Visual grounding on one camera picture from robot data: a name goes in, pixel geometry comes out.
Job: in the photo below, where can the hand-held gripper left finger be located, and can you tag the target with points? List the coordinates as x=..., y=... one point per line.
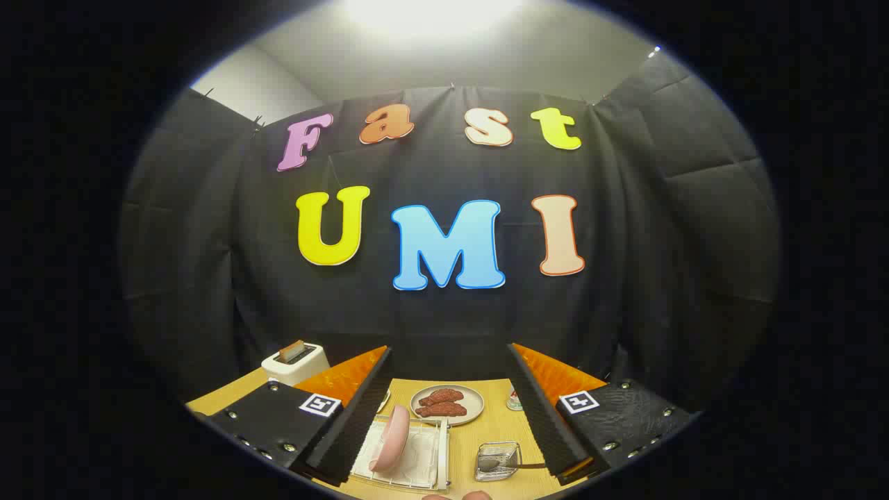
x=358, y=423

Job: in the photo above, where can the ceiling light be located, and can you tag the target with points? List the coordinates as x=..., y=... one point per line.
x=430, y=14

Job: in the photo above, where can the white toaster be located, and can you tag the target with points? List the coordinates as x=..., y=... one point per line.
x=305, y=364

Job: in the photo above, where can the white divided condiment dish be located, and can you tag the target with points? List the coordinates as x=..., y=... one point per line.
x=384, y=401

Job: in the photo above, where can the white drink bottle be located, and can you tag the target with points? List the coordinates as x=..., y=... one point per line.
x=514, y=401

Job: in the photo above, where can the beige plate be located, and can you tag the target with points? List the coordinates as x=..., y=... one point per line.
x=474, y=404

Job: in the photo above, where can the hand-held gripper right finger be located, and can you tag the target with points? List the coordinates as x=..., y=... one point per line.
x=545, y=423

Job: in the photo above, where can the red meat slice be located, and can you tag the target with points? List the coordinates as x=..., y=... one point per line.
x=441, y=410
x=441, y=396

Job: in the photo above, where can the pink plate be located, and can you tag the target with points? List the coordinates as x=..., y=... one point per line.
x=392, y=437

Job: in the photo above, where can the brown toast slice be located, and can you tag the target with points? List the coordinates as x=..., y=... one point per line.
x=292, y=351

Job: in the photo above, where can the black backdrop cloth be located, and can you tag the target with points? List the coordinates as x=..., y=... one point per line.
x=625, y=243

